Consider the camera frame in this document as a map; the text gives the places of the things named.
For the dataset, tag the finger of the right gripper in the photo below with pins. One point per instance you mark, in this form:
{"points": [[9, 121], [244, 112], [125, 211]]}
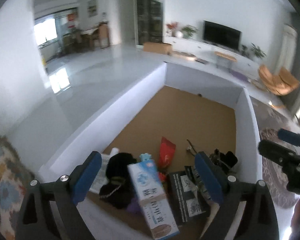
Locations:
{"points": [[289, 137], [277, 153]]}

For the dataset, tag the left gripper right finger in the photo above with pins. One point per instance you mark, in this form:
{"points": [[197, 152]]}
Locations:
{"points": [[259, 220]]}

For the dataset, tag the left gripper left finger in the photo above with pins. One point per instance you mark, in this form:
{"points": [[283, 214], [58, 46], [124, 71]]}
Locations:
{"points": [[36, 219]]}

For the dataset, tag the blue white medicine box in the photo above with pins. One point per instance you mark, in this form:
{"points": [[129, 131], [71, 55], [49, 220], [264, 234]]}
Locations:
{"points": [[152, 199]]}

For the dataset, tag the white paper booklet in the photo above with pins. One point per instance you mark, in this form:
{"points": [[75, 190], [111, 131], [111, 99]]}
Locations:
{"points": [[101, 179]]}

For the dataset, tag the patterned colourful rug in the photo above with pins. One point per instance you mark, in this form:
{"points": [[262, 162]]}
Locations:
{"points": [[14, 180]]}

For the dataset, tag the orange lounge chair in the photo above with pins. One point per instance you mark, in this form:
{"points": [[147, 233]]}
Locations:
{"points": [[280, 84]]}

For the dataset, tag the black printed box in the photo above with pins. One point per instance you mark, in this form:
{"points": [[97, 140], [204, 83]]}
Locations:
{"points": [[185, 199]]}

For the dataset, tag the purple and teal toy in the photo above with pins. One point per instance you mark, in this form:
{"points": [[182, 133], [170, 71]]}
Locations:
{"points": [[145, 157]]}

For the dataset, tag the white tv cabinet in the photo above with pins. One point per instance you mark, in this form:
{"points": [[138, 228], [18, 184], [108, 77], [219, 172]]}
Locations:
{"points": [[206, 51]]}

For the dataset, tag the red plastic bag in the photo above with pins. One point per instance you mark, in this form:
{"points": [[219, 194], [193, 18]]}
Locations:
{"points": [[166, 153]]}

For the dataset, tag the small wooden bench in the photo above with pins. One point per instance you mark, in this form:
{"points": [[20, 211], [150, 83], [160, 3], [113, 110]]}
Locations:
{"points": [[224, 60]]}

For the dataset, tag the white cardboard storage box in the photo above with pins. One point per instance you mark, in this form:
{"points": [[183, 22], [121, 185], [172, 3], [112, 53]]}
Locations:
{"points": [[174, 102]]}

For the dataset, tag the black television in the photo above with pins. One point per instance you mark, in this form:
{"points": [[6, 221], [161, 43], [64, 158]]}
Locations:
{"points": [[221, 35]]}

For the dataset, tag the potted green plant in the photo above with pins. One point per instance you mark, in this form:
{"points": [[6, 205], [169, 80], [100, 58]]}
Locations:
{"points": [[189, 31]]}

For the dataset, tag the brown cardboard box on floor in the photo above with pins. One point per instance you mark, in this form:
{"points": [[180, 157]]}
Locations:
{"points": [[159, 48]]}

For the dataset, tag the red flower vase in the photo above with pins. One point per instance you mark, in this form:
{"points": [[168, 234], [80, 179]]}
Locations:
{"points": [[171, 27]]}

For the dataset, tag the dark display cabinet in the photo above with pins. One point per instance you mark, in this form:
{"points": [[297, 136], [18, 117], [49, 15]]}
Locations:
{"points": [[149, 21]]}

